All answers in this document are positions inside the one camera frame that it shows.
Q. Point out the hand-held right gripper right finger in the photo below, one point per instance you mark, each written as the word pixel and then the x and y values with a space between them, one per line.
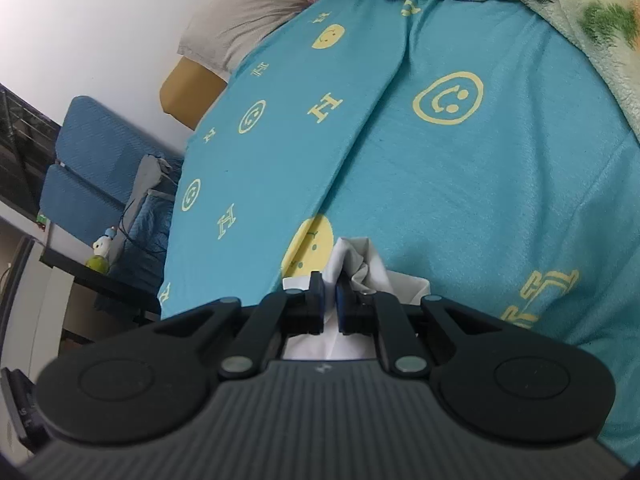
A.
pixel 341 305

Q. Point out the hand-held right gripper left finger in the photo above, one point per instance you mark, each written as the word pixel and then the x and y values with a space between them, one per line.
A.
pixel 324 305

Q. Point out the white polo shirt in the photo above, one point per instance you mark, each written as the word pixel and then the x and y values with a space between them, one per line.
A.
pixel 350 260

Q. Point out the white cabinet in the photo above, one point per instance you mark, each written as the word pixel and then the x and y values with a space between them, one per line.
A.
pixel 35 310

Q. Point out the black table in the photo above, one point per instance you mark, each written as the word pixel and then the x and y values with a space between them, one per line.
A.
pixel 100 280

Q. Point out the small plush toy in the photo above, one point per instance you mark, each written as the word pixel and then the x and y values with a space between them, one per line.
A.
pixel 102 252

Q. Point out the teal smiley print bed sheet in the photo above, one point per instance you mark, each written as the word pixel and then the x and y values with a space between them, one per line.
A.
pixel 475 185

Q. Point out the grey cloth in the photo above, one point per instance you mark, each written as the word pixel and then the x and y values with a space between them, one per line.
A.
pixel 145 180

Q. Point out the mustard yellow mattress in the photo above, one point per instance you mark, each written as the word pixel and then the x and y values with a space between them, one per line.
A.
pixel 190 92

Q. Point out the dark window grille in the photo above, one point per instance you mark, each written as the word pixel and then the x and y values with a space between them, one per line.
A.
pixel 20 150

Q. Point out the blue fabric chair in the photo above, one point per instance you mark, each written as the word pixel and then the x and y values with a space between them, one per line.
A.
pixel 95 145

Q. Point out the grey pillow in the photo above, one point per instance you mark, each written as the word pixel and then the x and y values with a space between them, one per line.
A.
pixel 245 15

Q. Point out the green printed fleece blanket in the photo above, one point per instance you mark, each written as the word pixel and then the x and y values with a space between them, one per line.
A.
pixel 575 5

